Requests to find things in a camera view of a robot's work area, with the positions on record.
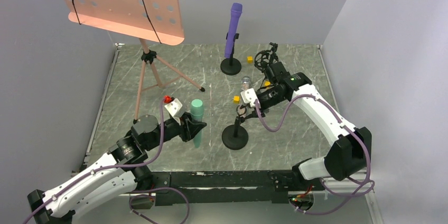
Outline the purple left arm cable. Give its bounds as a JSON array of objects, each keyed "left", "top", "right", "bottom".
[{"left": 22, "top": 100, "right": 191, "bottom": 224}]

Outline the pink perforated music stand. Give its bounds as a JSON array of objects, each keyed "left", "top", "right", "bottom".
[{"left": 66, "top": 0, "right": 205, "bottom": 120}]

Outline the black shock mount tripod stand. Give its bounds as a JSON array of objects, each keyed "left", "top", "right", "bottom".
[{"left": 254, "top": 42, "right": 279, "bottom": 74}]

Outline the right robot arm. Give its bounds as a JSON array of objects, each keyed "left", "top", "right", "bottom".
[{"left": 241, "top": 62, "right": 372, "bottom": 182}]

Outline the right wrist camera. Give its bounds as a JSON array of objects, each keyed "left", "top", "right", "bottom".
[{"left": 240, "top": 88, "right": 258, "bottom": 108}]

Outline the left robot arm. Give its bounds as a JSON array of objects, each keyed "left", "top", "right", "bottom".
[{"left": 25, "top": 113, "right": 207, "bottom": 223}]

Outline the aluminium table frame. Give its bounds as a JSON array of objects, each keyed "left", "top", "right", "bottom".
[{"left": 53, "top": 41, "right": 123, "bottom": 185}]

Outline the black round-base clip stand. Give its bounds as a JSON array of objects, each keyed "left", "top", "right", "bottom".
[{"left": 221, "top": 105, "right": 249, "bottom": 151}]

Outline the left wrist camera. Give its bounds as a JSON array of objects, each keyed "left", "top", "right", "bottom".
[{"left": 163, "top": 95, "right": 186, "bottom": 119}]

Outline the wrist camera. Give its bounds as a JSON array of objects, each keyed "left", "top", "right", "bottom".
[
  {"left": 240, "top": 88, "right": 258, "bottom": 108},
  {"left": 163, "top": 95, "right": 186, "bottom": 119}
]

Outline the black round-base clamp stand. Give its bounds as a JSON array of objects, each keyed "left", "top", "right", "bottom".
[{"left": 220, "top": 33, "right": 241, "bottom": 76}]

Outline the purple microphone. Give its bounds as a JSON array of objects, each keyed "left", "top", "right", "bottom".
[{"left": 225, "top": 3, "right": 242, "bottom": 58}]

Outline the mint green microphone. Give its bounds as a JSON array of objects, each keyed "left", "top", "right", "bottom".
[{"left": 190, "top": 99, "right": 204, "bottom": 148}]

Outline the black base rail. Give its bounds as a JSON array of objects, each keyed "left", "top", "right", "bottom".
[{"left": 135, "top": 170, "right": 324, "bottom": 206}]

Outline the glitter silver microphone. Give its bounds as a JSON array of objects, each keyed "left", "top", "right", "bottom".
[{"left": 241, "top": 76, "right": 251, "bottom": 91}]

